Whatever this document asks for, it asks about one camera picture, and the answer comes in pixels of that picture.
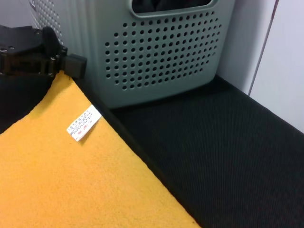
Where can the grey perforated storage box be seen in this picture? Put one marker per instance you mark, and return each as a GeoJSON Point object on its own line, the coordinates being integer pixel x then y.
{"type": "Point", "coordinates": [161, 59]}

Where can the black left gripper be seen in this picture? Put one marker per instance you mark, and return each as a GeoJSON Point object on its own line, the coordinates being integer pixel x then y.
{"type": "Point", "coordinates": [19, 47]}

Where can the yellow and grey towel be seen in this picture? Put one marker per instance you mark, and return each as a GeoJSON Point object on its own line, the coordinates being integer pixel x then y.
{"type": "Point", "coordinates": [71, 178]}

